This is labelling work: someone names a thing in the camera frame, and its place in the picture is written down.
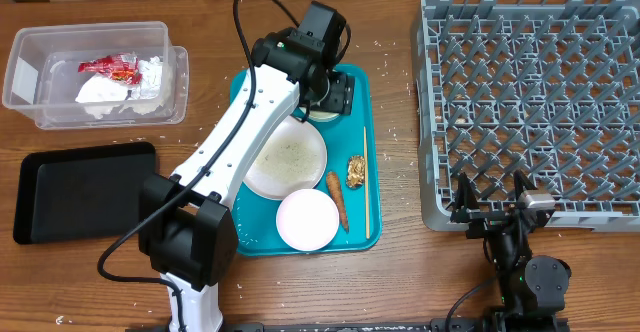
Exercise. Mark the white tissue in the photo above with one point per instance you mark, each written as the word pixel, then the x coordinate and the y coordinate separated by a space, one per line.
pixel 151 77

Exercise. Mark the red snack wrapper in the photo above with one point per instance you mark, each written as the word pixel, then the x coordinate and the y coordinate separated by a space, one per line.
pixel 121 67

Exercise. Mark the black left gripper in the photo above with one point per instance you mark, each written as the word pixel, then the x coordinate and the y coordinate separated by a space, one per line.
pixel 341 95

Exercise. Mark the wooden chopstick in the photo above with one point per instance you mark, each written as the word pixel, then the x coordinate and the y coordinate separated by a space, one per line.
pixel 366 185

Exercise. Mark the light green bowl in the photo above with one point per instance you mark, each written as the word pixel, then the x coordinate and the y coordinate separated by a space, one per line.
pixel 303 114

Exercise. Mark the clear plastic bin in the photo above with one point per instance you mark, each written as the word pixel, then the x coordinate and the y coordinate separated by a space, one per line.
pixel 42 79

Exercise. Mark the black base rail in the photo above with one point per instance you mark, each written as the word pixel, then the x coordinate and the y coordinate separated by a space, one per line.
pixel 436 325

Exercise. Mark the white crumpled napkin in bin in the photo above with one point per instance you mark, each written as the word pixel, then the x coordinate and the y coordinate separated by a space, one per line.
pixel 98 94

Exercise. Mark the orange carrot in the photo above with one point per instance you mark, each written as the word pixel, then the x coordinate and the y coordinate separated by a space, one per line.
pixel 335 191

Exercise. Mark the large white plate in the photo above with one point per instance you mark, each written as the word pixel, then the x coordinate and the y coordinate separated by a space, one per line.
pixel 293 158

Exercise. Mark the grey dishwasher rack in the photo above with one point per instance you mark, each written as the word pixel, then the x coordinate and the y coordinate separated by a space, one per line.
pixel 546 87

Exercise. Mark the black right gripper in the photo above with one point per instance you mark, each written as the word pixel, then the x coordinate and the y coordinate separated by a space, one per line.
pixel 465 209

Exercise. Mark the brown food scrap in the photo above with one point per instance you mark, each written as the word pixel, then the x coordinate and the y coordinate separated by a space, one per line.
pixel 355 172

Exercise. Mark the teal plastic tray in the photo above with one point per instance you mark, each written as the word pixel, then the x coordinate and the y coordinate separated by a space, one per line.
pixel 345 136

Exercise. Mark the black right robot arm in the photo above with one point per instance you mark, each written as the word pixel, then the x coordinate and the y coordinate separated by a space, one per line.
pixel 532 287

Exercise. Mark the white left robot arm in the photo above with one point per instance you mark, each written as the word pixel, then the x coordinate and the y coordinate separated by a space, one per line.
pixel 185 223

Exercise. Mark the black plastic tray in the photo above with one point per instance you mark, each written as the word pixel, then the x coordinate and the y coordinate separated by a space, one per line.
pixel 81 193

